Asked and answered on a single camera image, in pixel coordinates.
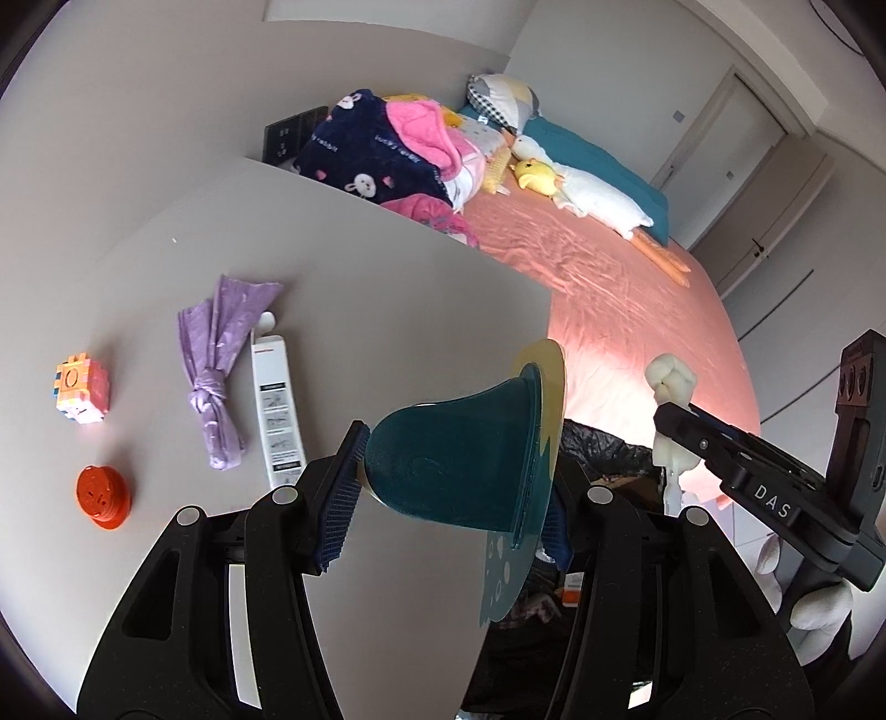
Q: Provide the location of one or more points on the small white plastic piece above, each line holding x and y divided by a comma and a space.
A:
266, 320

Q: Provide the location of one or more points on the pink blanket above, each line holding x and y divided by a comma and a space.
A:
422, 124

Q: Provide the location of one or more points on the yellow duck plush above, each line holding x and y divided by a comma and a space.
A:
536, 176

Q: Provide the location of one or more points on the teal plastic toy scoop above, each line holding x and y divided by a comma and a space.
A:
457, 457

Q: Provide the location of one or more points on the navy printed blanket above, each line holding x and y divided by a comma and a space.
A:
367, 159

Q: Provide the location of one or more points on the colorful toy block cube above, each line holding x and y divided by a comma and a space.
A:
79, 388

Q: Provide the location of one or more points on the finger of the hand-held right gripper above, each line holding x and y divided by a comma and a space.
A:
761, 478

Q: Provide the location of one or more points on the red plastic cap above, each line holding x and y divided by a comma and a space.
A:
102, 495

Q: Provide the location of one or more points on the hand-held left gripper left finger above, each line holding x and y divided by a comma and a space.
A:
339, 498

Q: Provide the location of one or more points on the purple plastic bag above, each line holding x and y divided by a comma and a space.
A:
221, 346

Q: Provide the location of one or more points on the checkered patchwork pillow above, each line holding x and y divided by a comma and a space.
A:
505, 97

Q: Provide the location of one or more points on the white patterned cloth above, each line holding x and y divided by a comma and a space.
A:
477, 135

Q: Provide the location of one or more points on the pink patterned cloth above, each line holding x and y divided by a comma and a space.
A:
436, 214

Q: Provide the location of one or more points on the person's right hand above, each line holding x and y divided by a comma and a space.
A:
824, 606

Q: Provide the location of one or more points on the long white carton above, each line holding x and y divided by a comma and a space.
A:
277, 408

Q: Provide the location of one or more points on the bed with pink sheet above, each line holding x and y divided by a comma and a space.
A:
609, 291

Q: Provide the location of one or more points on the yellow fuzzy cloth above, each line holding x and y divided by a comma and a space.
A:
495, 173

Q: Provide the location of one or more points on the teal blanket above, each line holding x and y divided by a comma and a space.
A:
595, 159

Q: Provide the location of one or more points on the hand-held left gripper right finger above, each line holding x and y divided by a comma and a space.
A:
557, 536

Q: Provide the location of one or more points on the white goose plush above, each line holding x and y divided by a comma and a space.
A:
602, 197

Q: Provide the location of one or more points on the black wall socket panel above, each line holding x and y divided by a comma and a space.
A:
284, 138

